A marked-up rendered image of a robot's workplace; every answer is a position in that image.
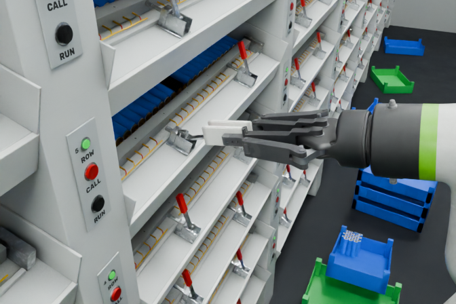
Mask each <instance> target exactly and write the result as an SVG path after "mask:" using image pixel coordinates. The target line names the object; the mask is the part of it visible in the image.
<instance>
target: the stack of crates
mask: <svg viewBox="0 0 456 304"><path fill-rule="evenodd" d="M437 184H438V181H430V180H415V179H406V178H404V179H397V184H395V185H392V184H390V179H389V178H382V177H380V176H374V175H373V174H372V172H371V166H369V167H367V168H366V169H363V168H359V171H358V177H357V181H356V188H355V191H354V198H353V202H352V206H351V208H353V209H355V210H359V211H361V212H364V213H367V214H369V215H372V216H375V217H377V218H380V219H383V220H385V221H388V222H391V223H393V224H396V225H399V226H401V227H405V228H407V229H410V230H413V231H416V232H418V233H421V231H422V229H423V226H424V223H425V220H426V218H427V215H428V212H429V210H430V206H431V204H432V200H433V197H434V194H435V191H436V187H437Z"/></svg>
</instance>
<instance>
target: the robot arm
mask: <svg viewBox="0 0 456 304"><path fill-rule="evenodd" d="M202 132H203V135H204V141H205V144H206V145H220V146H233V147H243V149H244V155H245V156H246V157H252V158H256V159H263V160H267V161H271V162H277V163H281V164H288V165H291V166H294V167H296V168H298V169H300V170H306V169H308V167H309V166H308V162H310V161H311V160H313V159H315V158H316V159H328V158H335V159H336V160H337V161H338V164H339V165H340V166H342V167H345V168H363V169H366V168H367V167H369V166H370V170H371V172H372V174H373V175H374V176H380V177H382V178H389V183H390V184H392V185H395V184H397V179H404V178H406V179H415V180H423V181H439V182H444V183H446V184H447V185H448V186H449V187H450V189H451V209H450V216H449V227H448V232H447V237H446V246H445V251H444V256H445V262H446V267H447V269H448V272H449V274H450V276H451V278H452V279H453V281H454V283H455V284H456V103H453V104H400V103H396V102H395V100H393V99H391V100H389V103H378V104H376V105H375V107H374V109H373V114H372V113H371V112H370V111H369V110H351V109H346V110H343V111H342V112H341V113H340V115H339V118H338V119H337V118H334V117H329V116H328V109H318V110H315V111H301V112H289V113H268V114H262V115H261V118H260V119H254V120H252V121H235V120H216V119H209V120H208V126H203V127H202Z"/></svg>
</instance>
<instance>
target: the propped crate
mask: <svg viewBox="0 0 456 304"><path fill-rule="evenodd" d="M346 229H347V226H344V225H342V227H341V232H340V234H339V236H338V238H337V241H336V243H335V246H334V248H333V250H332V252H331V253H330V255H329V259H328V265H327V268H326V276H328V277H331V278H334V279H337V280H341V281H343V282H347V283H349V284H353V285H356V286H359V287H362V288H365V289H368V290H371V291H374V292H378V293H380V294H383V295H385V291H386V288H387V283H388V280H389V277H390V264H391V257H392V245H393V242H394V240H393V239H390V238H388V241H387V243H386V244H385V243H383V242H378V241H376V240H372V239H368V238H366V237H362V242H361V245H360V250H359V253H358V256H355V257H351V256H347V255H345V254H341V252H339V246H340V242H341V236H342V235H343V232H345V231H346Z"/></svg>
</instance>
